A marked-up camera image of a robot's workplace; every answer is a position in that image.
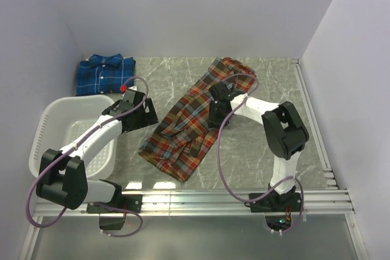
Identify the red brown plaid shirt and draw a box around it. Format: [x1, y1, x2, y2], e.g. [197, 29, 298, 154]
[138, 57, 256, 182]

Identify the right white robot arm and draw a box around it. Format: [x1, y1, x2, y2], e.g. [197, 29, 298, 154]
[208, 82, 310, 213]

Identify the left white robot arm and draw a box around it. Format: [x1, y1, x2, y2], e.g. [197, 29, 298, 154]
[35, 89, 158, 213]

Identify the folded blue plaid shirt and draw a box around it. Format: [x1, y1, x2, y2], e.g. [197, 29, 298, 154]
[76, 54, 136, 96]

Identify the white plastic laundry basket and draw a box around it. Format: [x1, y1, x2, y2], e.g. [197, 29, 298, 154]
[29, 95, 116, 180]

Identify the aluminium side rail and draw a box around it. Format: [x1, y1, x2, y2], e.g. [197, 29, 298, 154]
[291, 58, 339, 188]

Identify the aluminium mounting rail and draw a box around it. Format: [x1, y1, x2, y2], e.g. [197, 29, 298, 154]
[33, 189, 356, 217]

